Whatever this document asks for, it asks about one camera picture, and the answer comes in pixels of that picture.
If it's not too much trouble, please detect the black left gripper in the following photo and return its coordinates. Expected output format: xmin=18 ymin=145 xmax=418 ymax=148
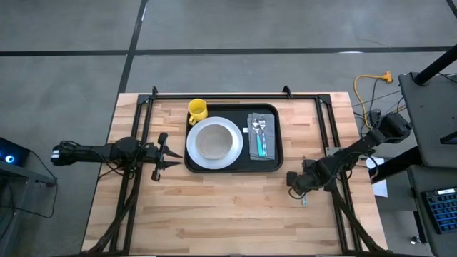
xmin=142 ymin=132 xmax=184 ymax=182

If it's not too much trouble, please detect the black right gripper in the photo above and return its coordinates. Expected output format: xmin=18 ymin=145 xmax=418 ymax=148
xmin=286 ymin=158 xmax=335 ymax=196

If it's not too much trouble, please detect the silver knife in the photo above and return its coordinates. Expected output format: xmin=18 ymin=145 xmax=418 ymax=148
xmin=301 ymin=155 xmax=309 ymax=208

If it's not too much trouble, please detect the white round plate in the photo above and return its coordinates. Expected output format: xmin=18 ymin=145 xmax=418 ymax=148
xmin=185 ymin=116 xmax=245 ymax=171

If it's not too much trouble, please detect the off-white ceramic bowl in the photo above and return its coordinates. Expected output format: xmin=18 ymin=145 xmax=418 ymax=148
xmin=194 ymin=123 xmax=235 ymax=161

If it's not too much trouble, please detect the grey cloth napkin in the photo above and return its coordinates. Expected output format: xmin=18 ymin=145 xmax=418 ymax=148
xmin=246 ymin=112 xmax=277 ymax=161

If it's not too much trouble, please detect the yellow mug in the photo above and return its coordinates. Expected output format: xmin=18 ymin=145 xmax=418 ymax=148
xmin=187 ymin=98 xmax=209 ymax=126

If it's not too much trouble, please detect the silver fork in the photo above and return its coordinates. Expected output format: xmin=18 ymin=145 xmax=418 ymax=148
xmin=258 ymin=118 xmax=268 ymax=158

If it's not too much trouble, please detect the teal-handled spoon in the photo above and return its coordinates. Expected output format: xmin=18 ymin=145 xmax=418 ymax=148
xmin=251 ymin=117 xmax=265 ymax=158

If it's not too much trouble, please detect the black plastic tray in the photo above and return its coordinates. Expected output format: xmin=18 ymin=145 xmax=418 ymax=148
xmin=184 ymin=102 xmax=285 ymax=174

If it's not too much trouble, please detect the white paper sheet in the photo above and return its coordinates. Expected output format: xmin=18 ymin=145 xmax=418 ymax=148
xmin=364 ymin=156 xmax=389 ymax=199

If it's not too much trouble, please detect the black power adapter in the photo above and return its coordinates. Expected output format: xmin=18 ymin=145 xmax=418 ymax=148
xmin=367 ymin=109 xmax=383 ymax=126

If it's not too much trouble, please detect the black keyboard table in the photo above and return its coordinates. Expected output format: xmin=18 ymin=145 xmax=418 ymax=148
xmin=367 ymin=146 xmax=457 ymax=257

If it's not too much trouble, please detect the black cart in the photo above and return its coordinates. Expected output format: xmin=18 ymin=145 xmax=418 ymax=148
xmin=397 ymin=71 xmax=457 ymax=169

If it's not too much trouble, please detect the blue-lit keyboard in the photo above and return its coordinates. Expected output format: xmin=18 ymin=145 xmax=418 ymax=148
xmin=420 ymin=187 xmax=457 ymax=235

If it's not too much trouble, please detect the grey desk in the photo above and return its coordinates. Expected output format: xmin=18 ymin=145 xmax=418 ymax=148
xmin=0 ymin=159 xmax=57 ymax=257

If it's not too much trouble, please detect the computer with blue light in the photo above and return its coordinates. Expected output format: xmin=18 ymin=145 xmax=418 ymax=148
xmin=0 ymin=136 xmax=31 ymax=168

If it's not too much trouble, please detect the black pole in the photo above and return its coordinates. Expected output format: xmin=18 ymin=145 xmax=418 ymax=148
xmin=413 ymin=44 xmax=457 ymax=86

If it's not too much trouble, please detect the black metal table frame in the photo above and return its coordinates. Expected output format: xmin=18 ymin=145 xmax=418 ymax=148
xmin=81 ymin=84 xmax=392 ymax=257

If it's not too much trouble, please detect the yellow extension cord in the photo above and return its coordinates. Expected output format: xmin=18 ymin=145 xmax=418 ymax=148
xmin=353 ymin=71 xmax=394 ymax=124

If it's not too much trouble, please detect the black cable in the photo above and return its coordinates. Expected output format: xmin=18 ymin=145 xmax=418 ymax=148
xmin=0 ymin=148 xmax=60 ymax=219

